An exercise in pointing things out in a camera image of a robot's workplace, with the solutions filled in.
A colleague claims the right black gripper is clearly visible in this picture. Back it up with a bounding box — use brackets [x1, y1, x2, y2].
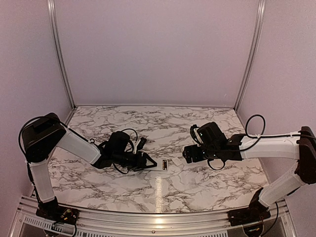
[183, 144, 220, 163]

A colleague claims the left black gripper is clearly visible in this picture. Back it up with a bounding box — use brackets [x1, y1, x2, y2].
[113, 150, 158, 171]

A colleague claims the white remote control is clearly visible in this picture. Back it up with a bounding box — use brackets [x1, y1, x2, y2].
[150, 159, 168, 171]

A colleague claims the white battery cover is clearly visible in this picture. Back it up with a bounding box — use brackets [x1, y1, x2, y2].
[172, 158, 182, 166]

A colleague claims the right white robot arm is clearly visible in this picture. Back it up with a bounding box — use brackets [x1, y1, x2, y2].
[183, 122, 316, 221]

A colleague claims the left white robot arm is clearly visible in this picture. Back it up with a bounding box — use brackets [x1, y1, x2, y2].
[19, 113, 158, 220]

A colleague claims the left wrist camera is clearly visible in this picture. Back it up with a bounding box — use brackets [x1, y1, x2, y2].
[133, 137, 147, 154]

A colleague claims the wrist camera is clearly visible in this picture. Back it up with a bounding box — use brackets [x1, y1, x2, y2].
[133, 137, 147, 154]
[190, 124, 202, 145]

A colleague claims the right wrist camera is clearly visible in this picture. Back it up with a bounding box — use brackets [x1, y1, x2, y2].
[190, 124, 202, 145]

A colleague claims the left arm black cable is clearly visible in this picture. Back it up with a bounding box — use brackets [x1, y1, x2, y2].
[122, 128, 139, 149]

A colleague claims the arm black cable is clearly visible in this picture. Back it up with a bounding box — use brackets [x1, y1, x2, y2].
[122, 128, 139, 149]
[246, 114, 267, 138]

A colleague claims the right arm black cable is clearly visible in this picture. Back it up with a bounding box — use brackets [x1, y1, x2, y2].
[246, 114, 267, 138]

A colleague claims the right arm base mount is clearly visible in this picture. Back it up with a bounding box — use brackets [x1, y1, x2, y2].
[228, 188, 271, 226]

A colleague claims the front aluminium rail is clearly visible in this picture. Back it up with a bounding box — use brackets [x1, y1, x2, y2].
[9, 196, 297, 237]

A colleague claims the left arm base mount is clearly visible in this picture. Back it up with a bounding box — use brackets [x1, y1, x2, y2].
[36, 197, 79, 225]

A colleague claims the right aluminium frame post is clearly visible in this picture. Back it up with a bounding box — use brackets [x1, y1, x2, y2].
[234, 0, 266, 113]

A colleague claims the aluminium frame post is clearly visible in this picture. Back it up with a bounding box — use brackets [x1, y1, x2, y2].
[234, 0, 266, 113]
[47, 0, 76, 110]

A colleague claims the left aluminium frame post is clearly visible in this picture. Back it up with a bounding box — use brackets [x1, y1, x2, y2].
[47, 0, 76, 110]

